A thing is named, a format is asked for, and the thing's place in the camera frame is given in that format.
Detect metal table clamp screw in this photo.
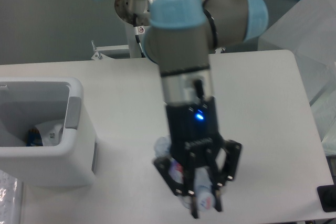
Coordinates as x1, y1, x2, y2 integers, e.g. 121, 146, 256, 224
213, 47, 226, 54

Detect clear plastic sheet bottom left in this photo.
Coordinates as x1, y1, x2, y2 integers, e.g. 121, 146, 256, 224
1, 171, 23, 223

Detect white trash can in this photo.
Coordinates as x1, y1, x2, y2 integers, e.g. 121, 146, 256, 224
1, 77, 96, 187

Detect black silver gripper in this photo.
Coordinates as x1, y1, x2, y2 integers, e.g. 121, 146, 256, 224
153, 70, 242, 219

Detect black device at table edge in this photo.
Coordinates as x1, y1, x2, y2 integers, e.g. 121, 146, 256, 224
317, 185, 335, 212

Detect white pedestal foot frame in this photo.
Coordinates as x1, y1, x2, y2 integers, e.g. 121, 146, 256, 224
91, 40, 130, 60

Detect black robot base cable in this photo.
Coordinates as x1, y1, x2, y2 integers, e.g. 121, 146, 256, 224
132, 13, 146, 58

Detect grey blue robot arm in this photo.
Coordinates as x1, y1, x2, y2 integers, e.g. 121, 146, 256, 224
114, 0, 269, 218

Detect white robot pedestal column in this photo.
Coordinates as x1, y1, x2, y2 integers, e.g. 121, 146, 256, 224
124, 23, 150, 58

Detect translucent plastic covered box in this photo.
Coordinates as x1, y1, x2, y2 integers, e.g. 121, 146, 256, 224
258, 0, 335, 156

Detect blue snack wrapper in bin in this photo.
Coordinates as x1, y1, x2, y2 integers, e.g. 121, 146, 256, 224
26, 129, 43, 147

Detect crushed clear plastic bottle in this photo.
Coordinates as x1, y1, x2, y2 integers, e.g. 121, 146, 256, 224
154, 135, 215, 212

